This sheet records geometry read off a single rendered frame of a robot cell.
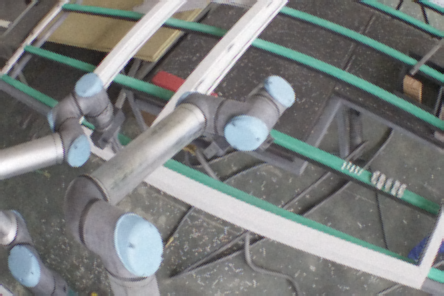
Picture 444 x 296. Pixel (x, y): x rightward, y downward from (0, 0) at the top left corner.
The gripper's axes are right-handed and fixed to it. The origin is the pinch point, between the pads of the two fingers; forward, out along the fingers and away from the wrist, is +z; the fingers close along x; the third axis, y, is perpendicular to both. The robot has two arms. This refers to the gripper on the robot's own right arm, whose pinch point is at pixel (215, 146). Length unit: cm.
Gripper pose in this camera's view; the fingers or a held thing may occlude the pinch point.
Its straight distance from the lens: 184.2
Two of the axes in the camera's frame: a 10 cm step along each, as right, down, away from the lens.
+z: -5.1, 4.3, 7.4
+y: -6.6, -7.5, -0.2
